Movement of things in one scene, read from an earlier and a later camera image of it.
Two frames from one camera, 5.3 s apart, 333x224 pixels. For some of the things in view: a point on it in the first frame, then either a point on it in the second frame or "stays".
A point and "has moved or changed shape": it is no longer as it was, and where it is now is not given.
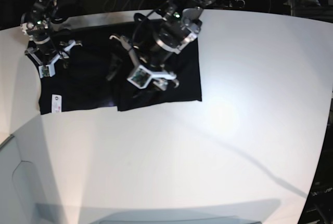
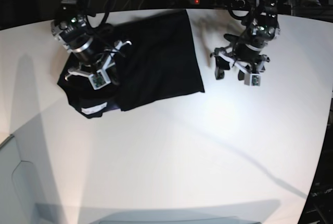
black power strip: (230, 2) stays
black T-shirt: (94, 76) has moved or changed shape
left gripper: (48, 54) → (103, 64)
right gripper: (159, 78) → (252, 66)
